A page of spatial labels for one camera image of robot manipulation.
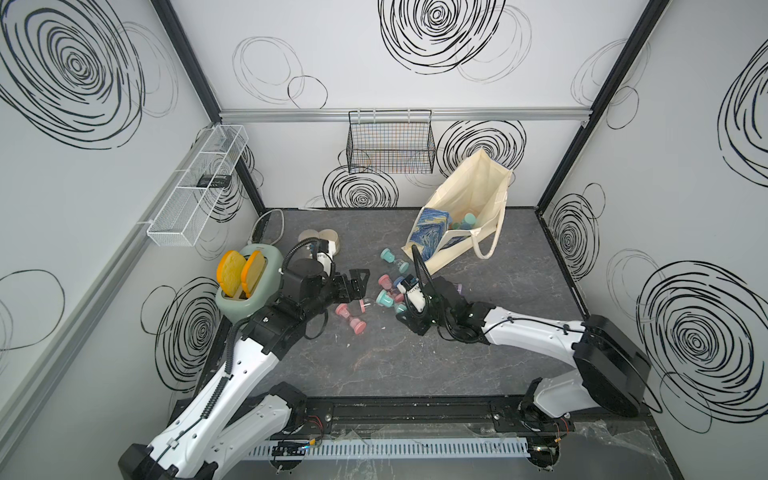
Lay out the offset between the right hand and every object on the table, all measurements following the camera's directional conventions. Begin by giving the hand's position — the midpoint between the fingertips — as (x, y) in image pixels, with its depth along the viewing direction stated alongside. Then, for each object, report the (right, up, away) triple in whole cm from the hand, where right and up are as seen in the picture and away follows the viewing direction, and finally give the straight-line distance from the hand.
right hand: (402, 313), depth 82 cm
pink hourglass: (-5, +7, +14) cm, 16 cm away
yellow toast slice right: (-39, +12, -6) cm, 41 cm away
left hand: (-12, +12, -11) cm, 20 cm away
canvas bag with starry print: (+28, +35, +33) cm, 55 cm away
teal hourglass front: (+24, +27, +19) cm, 41 cm away
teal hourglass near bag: (-4, +15, +20) cm, 25 cm away
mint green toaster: (-43, +3, -5) cm, 43 cm away
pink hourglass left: (-12, -5, +4) cm, 14 cm away
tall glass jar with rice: (-29, +22, +11) cm, 39 cm away
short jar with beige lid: (-24, +22, +21) cm, 38 cm away
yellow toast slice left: (-46, +12, -4) cm, 48 cm away
